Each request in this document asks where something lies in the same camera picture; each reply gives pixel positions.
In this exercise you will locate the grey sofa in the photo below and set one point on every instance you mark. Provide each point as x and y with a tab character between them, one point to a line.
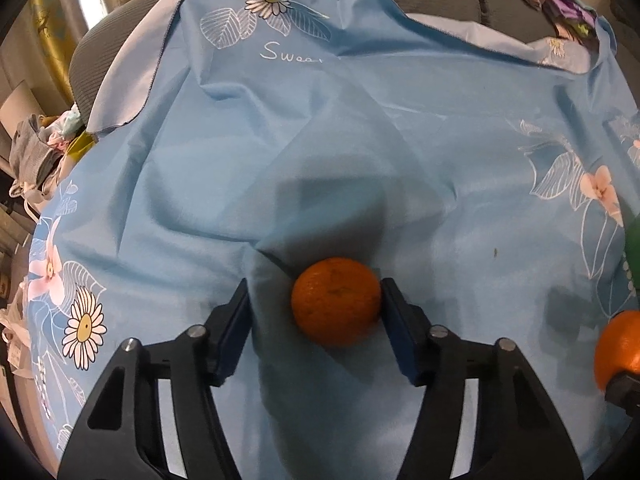
95	60

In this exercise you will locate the blue floral bed sheet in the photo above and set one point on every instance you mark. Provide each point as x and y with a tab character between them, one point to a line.
350	160

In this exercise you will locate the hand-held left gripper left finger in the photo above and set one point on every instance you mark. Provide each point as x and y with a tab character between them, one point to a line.
235	332

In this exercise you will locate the small green item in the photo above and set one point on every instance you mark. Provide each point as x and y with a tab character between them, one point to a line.
583	28

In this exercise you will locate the purple garment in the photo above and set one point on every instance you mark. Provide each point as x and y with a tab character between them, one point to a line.
570	10

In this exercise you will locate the green bowl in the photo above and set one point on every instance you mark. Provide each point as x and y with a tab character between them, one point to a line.
635	245

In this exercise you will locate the gold patterned curtain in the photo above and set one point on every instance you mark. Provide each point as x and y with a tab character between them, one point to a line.
50	35

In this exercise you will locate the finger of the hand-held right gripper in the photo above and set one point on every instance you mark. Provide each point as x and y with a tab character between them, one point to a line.
625	392

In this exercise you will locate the pile of grey clothes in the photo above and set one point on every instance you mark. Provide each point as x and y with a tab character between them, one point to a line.
30	152

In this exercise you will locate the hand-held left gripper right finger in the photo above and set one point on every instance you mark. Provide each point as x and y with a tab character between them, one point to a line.
400	332

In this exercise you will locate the orange mandarin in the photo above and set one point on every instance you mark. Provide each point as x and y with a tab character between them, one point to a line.
620	345
335	302

